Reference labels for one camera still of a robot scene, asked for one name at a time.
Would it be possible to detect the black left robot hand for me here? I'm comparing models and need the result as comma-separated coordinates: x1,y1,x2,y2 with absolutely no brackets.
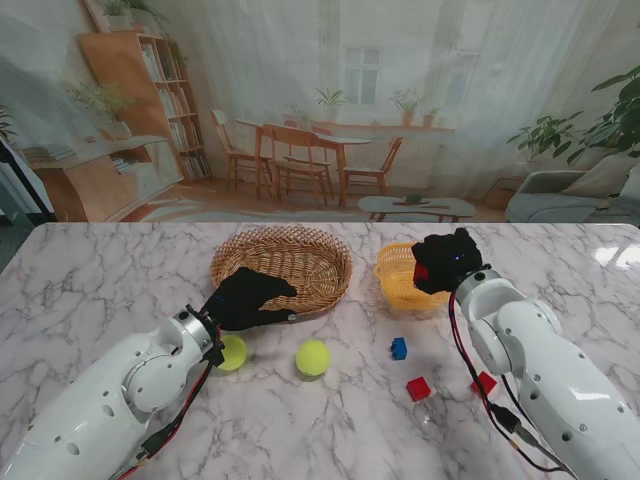
202,266,298,332

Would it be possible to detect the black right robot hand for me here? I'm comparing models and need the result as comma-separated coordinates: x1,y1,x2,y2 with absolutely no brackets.
410,228,485,296

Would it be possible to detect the yellow-green tennis ball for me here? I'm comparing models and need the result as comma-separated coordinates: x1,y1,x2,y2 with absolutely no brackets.
295,339,331,377
215,334,249,371

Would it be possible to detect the yellow plastic mesh basket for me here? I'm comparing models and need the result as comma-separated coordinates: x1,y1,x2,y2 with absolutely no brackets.
373,242,454,310

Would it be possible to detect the brown oval wicker basket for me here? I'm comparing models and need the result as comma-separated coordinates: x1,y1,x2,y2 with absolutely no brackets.
209,225,354,319

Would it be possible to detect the printed room scene backdrop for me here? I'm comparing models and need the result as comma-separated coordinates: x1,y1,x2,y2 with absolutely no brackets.
0,0,640,224

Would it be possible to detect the red black left arm cable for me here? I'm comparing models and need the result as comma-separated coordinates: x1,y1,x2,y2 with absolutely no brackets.
107,344,221,480

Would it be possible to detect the red black arm cable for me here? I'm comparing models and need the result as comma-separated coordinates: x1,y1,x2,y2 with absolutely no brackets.
107,344,221,480
447,292,579,476

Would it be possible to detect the red black right arm cable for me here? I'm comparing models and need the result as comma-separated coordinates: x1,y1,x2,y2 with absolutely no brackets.
447,292,579,476

